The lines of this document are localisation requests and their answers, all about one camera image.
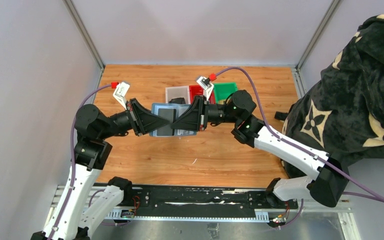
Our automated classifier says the black card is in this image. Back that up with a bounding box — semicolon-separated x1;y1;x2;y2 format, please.
156;109;176;137

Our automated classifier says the blue card holder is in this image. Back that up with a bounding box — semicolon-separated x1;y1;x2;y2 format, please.
149;103;197;137

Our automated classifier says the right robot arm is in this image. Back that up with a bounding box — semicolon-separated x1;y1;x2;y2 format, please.
171;90;349;208

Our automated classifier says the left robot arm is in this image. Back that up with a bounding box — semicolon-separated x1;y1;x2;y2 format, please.
31;98;170;240

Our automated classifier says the red plastic bin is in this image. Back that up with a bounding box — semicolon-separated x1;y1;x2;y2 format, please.
188;85;216;104

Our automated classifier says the black wallet in white bin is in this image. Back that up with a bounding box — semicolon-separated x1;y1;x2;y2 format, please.
168;97;186;105

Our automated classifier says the green plastic bin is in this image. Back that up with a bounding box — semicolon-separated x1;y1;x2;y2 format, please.
213;82;238;104

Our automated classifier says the white plastic bin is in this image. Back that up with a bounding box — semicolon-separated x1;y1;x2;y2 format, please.
165;85;191;104

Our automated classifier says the black floral blanket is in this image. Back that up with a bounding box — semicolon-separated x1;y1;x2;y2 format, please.
281;14;384;166

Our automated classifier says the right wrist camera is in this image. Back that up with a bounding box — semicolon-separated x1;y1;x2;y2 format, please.
196;76;214;101

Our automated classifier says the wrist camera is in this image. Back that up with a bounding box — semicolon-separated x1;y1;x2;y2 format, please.
111;81;130;110
196;76;214;101

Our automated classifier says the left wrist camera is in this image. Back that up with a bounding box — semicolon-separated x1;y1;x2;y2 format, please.
111;81;130;110

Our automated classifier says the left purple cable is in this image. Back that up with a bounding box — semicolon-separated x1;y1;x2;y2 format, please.
46;81;118;240

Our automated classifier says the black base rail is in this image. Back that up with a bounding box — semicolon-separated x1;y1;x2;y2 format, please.
117;184;299;221

